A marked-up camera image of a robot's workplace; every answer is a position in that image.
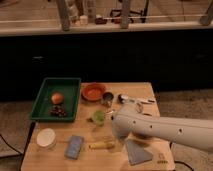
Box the grey blue cloth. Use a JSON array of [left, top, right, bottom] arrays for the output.
[[125, 139, 153, 166]]

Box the blue sponge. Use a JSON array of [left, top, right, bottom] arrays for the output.
[[65, 135, 84, 160]]

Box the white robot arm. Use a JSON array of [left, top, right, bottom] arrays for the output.
[[112, 102, 213, 153]]

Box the orange fruit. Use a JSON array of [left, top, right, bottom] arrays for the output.
[[51, 93, 64, 105]]

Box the black cable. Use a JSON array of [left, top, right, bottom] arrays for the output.
[[169, 141, 194, 171]]

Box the dark grape bunch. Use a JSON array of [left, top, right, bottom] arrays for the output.
[[50, 105, 67, 117]]

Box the green plastic tray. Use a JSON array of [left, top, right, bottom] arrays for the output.
[[30, 78, 81, 122]]

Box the green plastic cup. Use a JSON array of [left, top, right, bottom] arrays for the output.
[[87, 110, 113, 126]]

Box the yellow banana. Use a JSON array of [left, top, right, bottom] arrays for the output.
[[89, 141, 115, 149]]

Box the small metal cup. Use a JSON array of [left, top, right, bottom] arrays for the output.
[[102, 92, 114, 107]]

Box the orange bowl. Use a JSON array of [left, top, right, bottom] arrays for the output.
[[81, 83, 106, 101]]

